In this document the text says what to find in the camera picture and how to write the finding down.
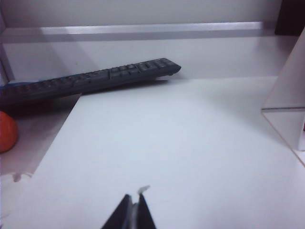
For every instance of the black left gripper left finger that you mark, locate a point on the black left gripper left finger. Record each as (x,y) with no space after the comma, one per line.
(120,215)

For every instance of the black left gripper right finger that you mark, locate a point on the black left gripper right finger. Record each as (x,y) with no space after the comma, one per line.
(145,212)

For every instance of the square frameless mirror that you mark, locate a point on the square frameless mirror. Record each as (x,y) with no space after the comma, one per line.
(289,78)

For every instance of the black computer keyboard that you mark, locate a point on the black computer keyboard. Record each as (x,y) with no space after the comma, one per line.
(78,82)

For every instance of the orange ball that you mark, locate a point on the orange ball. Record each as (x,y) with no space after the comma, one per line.
(6,132)

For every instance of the aluminium partition rail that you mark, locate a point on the aluminium partition rail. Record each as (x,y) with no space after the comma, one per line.
(143,31)

